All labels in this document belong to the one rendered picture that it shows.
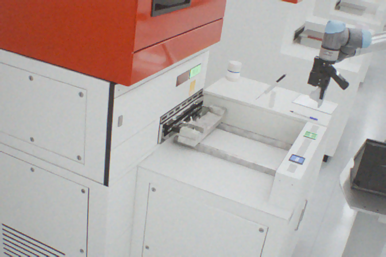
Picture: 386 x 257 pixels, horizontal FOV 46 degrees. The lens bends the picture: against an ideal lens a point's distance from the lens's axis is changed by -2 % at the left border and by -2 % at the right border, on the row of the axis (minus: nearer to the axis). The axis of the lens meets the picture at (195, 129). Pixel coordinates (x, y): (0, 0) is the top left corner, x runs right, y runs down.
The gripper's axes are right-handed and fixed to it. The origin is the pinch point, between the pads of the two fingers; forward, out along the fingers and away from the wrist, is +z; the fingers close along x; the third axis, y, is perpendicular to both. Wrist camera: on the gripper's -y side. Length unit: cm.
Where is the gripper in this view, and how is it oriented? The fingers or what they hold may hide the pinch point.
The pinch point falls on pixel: (320, 105)
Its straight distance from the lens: 202.1
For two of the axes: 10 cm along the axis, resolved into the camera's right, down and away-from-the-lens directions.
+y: -9.0, -2.9, 3.2
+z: -1.4, 8.9, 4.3
